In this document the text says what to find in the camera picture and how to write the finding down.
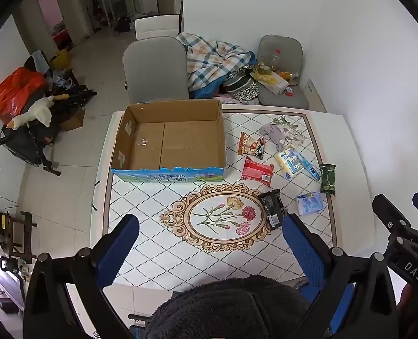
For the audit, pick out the long blue stick packet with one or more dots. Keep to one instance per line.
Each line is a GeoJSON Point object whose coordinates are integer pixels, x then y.
{"type": "Point", "coordinates": [310, 170]}

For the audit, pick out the yellow and white packet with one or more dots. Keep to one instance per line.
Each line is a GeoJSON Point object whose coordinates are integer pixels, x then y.
{"type": "Point", "coordinates": [272, 82]}

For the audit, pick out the clear plastic bottle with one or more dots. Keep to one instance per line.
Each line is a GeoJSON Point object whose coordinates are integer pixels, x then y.
{"type": "Point", "coordinates": [273, 60]}

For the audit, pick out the white goose plush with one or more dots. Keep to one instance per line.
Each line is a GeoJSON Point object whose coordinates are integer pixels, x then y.
{"type": "Point", "coordinates": [41, 109]}

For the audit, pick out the orange cartoon snack packet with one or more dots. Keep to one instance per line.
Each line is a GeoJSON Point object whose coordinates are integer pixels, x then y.
{"type": "Point", "coordinates": [251, 145]}

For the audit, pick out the white chair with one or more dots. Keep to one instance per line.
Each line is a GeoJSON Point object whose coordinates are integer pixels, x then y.
{"type": "Point", "coordinates": [157, 24]}

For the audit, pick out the dark fleece garment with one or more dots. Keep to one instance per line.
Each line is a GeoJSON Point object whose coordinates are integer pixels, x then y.
{"type": "Point", "coordinates": [230, 310]}

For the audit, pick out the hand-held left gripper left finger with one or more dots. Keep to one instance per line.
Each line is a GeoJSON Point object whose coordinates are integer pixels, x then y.
{"type": "Point", "coordinates": [120, 247]}

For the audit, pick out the orange plastic bag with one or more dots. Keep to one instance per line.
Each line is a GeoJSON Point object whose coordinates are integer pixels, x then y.
{"type": "Point", "coordinates": [14, 90]}

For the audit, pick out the white flat board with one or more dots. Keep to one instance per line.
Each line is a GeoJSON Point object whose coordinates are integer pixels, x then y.
{"type": "Point", "coordinates": [315, 97]}

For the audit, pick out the yellow and blue packet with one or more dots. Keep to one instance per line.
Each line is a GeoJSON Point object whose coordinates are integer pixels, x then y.
{"type": "Point", "coordinates": [287, 164]}

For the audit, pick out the small brown cardboard box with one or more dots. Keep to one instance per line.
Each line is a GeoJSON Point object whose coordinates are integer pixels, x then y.
{"type": "Point", "coordinates": [71, 120]}

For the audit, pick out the tape roll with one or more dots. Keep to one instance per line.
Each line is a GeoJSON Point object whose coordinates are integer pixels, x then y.
{"type": "Point", "coordinates": [263, 69]}

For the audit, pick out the black folded stroller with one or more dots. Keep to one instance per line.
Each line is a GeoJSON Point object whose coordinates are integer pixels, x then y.
{"type": "Point", "coordinates": [21, 143]}

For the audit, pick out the dark green snack packet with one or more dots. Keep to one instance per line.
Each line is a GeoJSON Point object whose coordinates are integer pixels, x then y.
{"type": "Point", "coordinates": [327, 180]}

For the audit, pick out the striped bag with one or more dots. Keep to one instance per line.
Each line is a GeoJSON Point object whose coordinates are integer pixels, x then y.
{"type": "Point", "coordinates": [237, 84]}

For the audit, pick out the grey sock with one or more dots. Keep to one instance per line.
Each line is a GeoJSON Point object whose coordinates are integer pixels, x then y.
{"type": "Point", "coordinates": [274, 135]}

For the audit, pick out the grey fabric chair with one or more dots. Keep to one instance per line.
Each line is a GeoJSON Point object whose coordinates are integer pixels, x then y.
{"type": "Point", "coordinates": [154, 70]}

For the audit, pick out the dark wooden rack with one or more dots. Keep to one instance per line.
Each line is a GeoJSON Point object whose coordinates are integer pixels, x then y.
{"type": "Point", "coordinates": [14, 233]}

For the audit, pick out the light blue cloth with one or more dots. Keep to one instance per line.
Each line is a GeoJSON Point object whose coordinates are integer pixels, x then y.
{"type": "Point", "coordinates": [40, 60]}

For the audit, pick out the light blue tissue packet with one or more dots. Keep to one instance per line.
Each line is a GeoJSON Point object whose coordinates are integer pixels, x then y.
{"type": "Point", "coordinates": [309, 203]}

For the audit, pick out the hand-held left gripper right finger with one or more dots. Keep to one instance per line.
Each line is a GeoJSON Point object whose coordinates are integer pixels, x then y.
{"type": "Point", "coordinates": [304, 250]}

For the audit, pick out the red snack packet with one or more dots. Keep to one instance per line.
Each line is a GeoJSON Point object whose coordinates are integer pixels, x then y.
{"type": "Point", "coordinates": [256, 171]}

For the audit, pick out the black snack packet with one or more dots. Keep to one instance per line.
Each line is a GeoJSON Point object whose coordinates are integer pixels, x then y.
{"type": "Point", "coordinates": [273, 209]}

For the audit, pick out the grey chair holding clutter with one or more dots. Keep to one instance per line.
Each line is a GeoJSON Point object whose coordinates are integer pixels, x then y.
{"type": "Point", "coordinates": [286, 47]}

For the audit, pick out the small red and white item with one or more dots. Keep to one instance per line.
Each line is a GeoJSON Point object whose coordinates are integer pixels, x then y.
{"type": "Point", "coordinates": [289, 91]}

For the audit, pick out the yellow bag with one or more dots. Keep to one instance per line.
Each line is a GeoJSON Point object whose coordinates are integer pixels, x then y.
{"type": "Point", "coordinates": [60, 60]}

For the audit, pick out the black and white patterned bag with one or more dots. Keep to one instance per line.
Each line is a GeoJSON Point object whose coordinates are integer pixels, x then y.
{"type": "Point", "coordinates": [249, 93]}

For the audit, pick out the plaid blanket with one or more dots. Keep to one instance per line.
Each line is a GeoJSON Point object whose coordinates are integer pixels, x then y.
{"type": "Point", "coordinates": [212, 61]}

